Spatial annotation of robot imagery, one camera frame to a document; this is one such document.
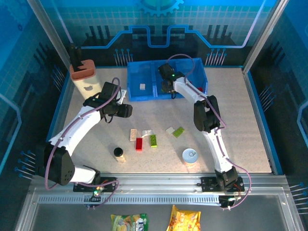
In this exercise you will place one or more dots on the blue three-compartment plastic bin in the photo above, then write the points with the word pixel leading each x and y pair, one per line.
pixel 139 74

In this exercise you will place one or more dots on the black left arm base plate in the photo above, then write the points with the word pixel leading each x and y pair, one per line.
pixel 108 180

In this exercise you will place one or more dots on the cream holder with pink top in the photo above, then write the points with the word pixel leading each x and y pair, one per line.
pixel 84 77

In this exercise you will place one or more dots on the small circuit board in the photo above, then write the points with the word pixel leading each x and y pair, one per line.
pixel 228 199
pixel 96 192

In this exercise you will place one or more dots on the long white lego brick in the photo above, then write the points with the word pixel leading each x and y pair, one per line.
pixel 133 134

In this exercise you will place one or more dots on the small bottle with black cap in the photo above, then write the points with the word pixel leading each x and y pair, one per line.
pixel 118 152

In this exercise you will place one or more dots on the small white lego brick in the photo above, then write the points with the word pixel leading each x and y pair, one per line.
pixel 142 86
pixel 170 130

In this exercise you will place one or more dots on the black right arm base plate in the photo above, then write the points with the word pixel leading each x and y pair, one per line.
pixel 208 184

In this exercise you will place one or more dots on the aluminium frame post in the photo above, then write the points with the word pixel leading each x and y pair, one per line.
pixel 48 30
pixel 267 29

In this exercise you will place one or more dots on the green snack bag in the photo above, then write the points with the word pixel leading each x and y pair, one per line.
pixel 129 222

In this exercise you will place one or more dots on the yellow snack bag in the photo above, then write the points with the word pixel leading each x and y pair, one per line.
pixel 184 220

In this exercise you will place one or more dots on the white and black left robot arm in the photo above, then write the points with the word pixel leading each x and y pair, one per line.
pixel 72 127

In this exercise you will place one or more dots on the aluminium mounting rail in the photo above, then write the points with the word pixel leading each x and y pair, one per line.
pixel 156 183

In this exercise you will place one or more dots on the silver tin can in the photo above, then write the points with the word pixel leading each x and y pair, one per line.
pixel 190 155

